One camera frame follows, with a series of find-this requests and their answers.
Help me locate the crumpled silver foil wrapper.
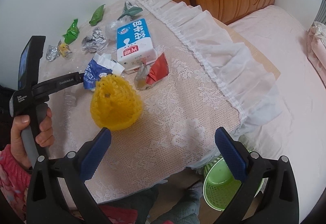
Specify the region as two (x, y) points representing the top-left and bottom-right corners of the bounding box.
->
(82, 27), (108, 53)

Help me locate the silver pill blister pack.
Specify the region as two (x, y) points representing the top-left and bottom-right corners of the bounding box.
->
(46, 45), (61, 62)

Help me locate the dark green folded wrapper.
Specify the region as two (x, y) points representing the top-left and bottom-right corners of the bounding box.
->
(118, 1), (143, 20)

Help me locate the blue white milk carton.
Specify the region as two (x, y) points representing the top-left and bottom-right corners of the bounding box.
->
(117, 18), (158, 72)

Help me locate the light wooden bedside table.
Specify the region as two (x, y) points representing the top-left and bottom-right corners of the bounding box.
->
(214, 18), (281, 80)

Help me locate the yellow foam fruit net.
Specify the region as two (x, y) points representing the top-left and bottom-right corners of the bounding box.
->
(90, 74), (143, 131)

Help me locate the clear crumpled plastic wrap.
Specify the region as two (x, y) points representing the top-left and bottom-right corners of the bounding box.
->
(105, 16), (131, 41)

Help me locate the yellow snack wrapper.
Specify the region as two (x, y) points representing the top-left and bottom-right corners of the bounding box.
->
(57, 40), (72, 59)

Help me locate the red silver snack wrapper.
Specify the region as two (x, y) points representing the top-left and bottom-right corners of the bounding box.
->
(134, 53), (169, 90)

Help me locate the pink bed sheet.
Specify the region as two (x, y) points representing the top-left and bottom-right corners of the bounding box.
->
(231, 5), (325, 220)

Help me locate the green plastic trash basket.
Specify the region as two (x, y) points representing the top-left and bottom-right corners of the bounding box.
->
(202, 154), (266, 212)

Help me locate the bright green bag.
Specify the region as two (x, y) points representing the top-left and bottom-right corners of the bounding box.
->
(62, 18), (80, 44)

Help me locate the folded pink blanket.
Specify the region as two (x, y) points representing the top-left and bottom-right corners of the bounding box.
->
(307, 21), (326, 84)

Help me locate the left hand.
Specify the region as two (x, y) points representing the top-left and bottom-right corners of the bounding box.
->
(11, 108), (55, 170)

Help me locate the green shiny wrapper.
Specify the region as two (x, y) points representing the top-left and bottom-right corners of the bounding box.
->
(89, 4), (105, 26)

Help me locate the blue white crumpled wrapper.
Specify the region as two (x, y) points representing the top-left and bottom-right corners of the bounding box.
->
(83, 53), (125, 91)

